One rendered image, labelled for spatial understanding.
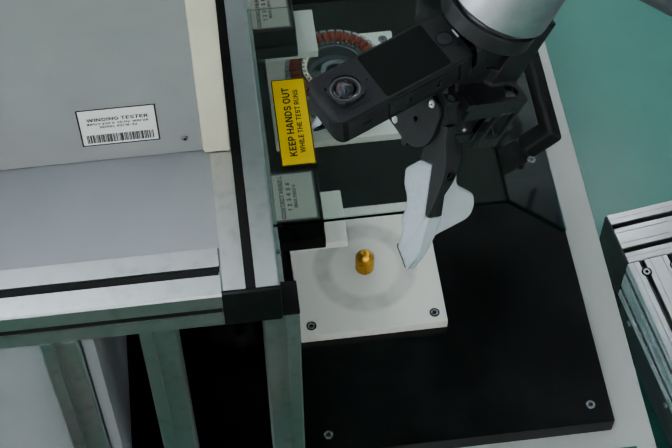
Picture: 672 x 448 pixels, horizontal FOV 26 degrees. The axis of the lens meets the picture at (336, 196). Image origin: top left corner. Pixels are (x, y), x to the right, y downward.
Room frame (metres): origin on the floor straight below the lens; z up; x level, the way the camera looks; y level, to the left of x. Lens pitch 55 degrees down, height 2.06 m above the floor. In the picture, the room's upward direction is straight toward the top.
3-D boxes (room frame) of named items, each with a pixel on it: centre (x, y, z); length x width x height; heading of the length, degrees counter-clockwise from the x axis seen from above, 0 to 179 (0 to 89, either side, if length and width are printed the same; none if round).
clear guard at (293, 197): (0.80, -0.02, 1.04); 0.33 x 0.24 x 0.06; 97
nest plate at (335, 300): (0.81, -0.03, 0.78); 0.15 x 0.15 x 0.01; 7
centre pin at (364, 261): (0.81, -0.03, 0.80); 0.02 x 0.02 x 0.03
